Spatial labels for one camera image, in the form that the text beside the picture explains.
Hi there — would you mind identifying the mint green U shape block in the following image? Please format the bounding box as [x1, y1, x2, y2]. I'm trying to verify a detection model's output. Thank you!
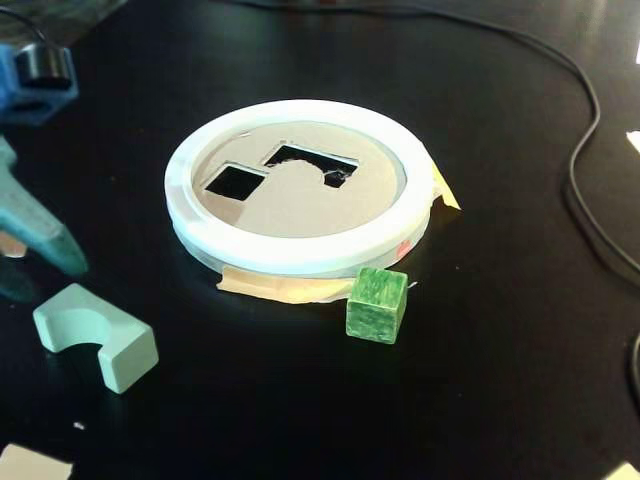
[32, 282, 160, 395]

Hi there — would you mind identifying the thin black camera cable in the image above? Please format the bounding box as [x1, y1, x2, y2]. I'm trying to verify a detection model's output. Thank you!
[0, 7, 47, 46]

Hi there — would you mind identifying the wide tan masking tape strip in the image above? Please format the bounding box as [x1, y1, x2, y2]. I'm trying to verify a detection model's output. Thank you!
[215, 265, 356, 305]

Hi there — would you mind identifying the green wooden cube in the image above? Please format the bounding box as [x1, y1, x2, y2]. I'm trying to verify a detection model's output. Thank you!
[344, 265, 409, 345]

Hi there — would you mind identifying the long black cable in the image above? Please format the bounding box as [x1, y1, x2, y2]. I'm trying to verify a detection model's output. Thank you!
[234, 0, 640, 289]

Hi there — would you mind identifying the small tan masking tape piece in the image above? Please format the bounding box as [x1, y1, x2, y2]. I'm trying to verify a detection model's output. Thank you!
[429, 164, 462, 211]

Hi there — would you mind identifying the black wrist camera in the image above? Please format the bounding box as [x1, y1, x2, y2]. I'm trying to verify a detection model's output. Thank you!
[14, 44, 74, 84]

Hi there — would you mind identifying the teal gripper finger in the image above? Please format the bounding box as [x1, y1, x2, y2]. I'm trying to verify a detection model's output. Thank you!
[0, 137, 90, 276]
[0, 263, 36, 304]

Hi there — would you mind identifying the white round shape sorter lid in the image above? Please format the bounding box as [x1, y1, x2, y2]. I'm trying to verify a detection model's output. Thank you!
[163, 98, 434, 277]

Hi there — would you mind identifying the grey tape patch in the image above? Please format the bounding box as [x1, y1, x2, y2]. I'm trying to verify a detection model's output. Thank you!
[0, 234, 26, 259]

